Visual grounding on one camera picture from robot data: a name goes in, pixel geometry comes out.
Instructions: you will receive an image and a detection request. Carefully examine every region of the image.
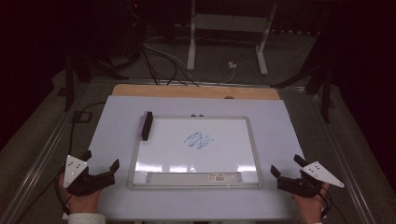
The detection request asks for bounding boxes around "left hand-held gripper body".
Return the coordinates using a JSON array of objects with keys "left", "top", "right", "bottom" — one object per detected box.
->
[{"left": 63, "top": 154, "right": 116, "bottom": 198}]

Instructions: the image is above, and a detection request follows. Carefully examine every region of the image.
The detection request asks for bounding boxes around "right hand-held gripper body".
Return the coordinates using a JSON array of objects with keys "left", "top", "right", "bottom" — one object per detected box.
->
[{"left": 276, "top": 161, "right": 346, "bottom": 199}]

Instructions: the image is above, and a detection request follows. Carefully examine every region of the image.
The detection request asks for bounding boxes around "purple and black eraser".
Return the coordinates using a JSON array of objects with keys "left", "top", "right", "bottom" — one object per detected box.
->
[{"left": 136, "top": 110, "right": 154, "bottom": 142}]

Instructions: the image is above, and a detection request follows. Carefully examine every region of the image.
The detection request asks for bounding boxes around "white framed whiteboard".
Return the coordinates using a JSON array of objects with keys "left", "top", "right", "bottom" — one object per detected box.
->
[{"left": 126, "top": 113, "right": 264, "bottom": 190}]

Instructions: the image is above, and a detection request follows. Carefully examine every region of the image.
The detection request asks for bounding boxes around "person's right hand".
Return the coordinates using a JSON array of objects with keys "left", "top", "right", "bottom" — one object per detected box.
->
[{"left": 290, "top": 182, "right": 331, "bottom": 224}]

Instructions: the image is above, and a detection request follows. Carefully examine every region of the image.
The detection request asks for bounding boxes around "person's left hand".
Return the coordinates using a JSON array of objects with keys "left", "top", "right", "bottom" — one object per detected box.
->
[{"left": 58, "top": 173, "right": 103, "bottom": 216}]

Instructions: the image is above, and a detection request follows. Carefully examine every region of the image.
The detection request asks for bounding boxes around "white table mat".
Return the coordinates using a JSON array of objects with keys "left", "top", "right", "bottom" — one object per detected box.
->
[{"left": 62, "top": 94, "right": 305, "bottom": 222}]

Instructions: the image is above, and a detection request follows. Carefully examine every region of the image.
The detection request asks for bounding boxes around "black square floor plate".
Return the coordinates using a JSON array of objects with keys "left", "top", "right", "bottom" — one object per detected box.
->
[{"left": 72, "top": 110, "right": 93, "bottom": 123}]

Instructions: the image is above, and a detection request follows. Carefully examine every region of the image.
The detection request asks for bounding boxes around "black tripod stand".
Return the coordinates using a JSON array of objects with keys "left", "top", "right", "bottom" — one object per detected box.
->
[
  {"left": 270, "top": 60, "right": 337, "bottom": 124},
  {"left": 63, "top": 50, "right": 130, "bottom": 112}
]

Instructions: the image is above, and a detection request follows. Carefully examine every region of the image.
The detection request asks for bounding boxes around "dark equipment rack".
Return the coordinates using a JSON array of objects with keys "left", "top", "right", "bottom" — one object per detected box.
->
[{"left": 92, "top": 0, "right": 148, "bottom": 64}]

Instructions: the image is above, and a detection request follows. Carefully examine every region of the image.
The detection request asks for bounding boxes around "white metal stand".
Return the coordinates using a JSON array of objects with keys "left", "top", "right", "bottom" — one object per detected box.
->
[{"left": 186, "top": 0, "right": 278, "bottom": 77}]

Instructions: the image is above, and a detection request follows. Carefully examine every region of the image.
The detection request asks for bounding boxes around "left hand-held gripper cable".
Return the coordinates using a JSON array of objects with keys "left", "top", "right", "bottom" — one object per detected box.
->
[{"left": 54, "top": 167, "right": 73, "bottom": 217}]

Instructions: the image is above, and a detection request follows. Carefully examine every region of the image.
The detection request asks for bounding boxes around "hand-held gripper cable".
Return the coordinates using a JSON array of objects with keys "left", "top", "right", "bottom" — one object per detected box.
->
[
  {"left": 318, "top": 191, "right": 333, "bottom": 220},
  {"left": 54, "top": 167, "right": 73, "bottom": 217}
]

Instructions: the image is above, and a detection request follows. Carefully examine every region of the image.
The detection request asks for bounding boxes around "black floor cable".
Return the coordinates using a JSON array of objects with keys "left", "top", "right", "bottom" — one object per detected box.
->
[{"left": 13, "top": 101, "right": 107, "bottom": 224}]

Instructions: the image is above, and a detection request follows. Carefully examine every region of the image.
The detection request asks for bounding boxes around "right hand-held gripper cable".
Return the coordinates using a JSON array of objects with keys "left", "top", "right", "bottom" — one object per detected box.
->
[{"left": 318, "top": 191, "right": 333, "bottom": 220}]

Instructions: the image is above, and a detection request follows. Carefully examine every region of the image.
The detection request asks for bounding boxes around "aluminium frame rail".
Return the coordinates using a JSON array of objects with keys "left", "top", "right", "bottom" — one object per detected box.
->
[
  {"left": 306, "top": 90, "right": 379, "bottom": 224},
  {"left": 0, "top": 81, "right": 94, "bottom": 224}
]

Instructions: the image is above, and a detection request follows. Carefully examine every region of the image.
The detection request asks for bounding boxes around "black cable bundle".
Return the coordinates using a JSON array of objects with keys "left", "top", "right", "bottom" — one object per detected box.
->
[{"left": 140, "top": 46, "right": 201, "bottom": 88}]

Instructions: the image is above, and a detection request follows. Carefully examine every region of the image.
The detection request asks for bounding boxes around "white cable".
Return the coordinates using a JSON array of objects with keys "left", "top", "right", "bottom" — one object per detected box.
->
[{"left": 142, "top": 41, "right": 236, "bottom": 86}]

